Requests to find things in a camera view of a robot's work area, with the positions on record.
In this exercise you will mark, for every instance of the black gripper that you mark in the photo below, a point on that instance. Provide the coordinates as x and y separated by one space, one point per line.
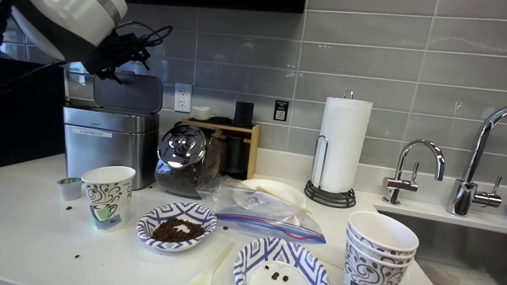
117 55

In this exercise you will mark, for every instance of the dark grey bin lid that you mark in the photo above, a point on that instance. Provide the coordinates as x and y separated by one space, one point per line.
129 93

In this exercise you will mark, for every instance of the white coffee pod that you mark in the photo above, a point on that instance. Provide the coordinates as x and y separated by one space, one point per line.
71 187

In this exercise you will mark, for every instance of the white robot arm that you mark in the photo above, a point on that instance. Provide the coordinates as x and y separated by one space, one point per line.
69 21

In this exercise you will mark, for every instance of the loose coffee bean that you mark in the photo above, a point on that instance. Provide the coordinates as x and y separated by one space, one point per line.
224 228
77 256
69 207

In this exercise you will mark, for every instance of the small white container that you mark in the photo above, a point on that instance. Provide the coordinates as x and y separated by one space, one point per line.
201 112

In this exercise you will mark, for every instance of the black monitor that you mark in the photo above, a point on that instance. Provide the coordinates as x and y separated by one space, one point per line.
26 127

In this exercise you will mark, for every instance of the black cylinder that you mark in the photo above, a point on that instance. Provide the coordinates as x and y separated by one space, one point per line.
243 114

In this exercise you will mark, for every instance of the wooden holder box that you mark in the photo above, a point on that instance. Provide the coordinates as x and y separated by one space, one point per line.
255 152

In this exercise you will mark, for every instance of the clear zip plastic bag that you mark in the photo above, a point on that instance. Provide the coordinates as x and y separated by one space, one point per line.
264 215

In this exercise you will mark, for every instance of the cream plastic spoon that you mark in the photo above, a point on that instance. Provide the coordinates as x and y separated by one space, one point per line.
212 269

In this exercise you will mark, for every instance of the blue paper plate, few beans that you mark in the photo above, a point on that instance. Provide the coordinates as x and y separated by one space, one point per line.
280 261

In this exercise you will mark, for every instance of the small chrome faucet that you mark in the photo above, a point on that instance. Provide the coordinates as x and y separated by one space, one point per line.
418 150

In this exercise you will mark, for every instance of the white patterned mug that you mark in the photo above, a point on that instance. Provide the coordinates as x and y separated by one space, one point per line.
370 274

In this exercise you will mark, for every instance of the large chrome faucet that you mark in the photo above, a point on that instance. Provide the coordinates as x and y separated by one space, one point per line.
468 190

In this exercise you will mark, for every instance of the steel sink basin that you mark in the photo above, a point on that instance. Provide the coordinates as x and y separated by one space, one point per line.
449 242

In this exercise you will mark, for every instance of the white wall outlet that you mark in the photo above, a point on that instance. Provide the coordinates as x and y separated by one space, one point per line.
183 97

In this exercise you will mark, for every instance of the dark wall cabinet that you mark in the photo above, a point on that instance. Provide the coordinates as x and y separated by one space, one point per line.
212 3

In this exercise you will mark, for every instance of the black wall switch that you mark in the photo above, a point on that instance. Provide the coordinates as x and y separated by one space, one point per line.
281 109

